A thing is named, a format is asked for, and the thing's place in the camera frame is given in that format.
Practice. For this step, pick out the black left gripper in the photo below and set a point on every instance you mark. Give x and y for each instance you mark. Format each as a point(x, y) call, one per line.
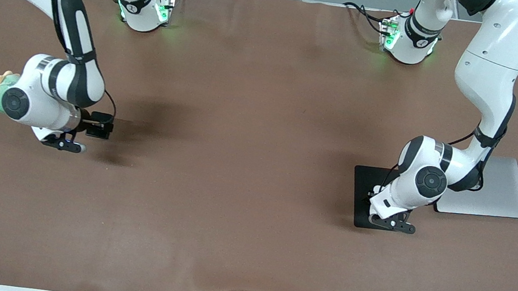
point(367, 200)

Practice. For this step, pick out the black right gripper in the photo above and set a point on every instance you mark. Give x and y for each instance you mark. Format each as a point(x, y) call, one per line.
point(99, 125)

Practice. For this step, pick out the black phone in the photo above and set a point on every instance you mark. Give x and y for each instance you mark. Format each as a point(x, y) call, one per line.
point(99, 133)

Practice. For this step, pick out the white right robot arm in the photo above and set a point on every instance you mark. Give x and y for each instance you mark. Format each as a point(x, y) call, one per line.
point(46, 87)

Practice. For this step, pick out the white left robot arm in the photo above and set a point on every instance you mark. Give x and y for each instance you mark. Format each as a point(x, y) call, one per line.
point(496, 56)

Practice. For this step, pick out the black mouse pad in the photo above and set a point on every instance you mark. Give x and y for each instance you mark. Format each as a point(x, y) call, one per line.
point(362, 199)

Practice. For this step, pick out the silver laptop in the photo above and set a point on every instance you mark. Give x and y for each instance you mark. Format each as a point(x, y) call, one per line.
point(508, 193)

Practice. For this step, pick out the brown table cover cloth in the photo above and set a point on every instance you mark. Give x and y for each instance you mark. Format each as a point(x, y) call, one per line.
point(248, 224)

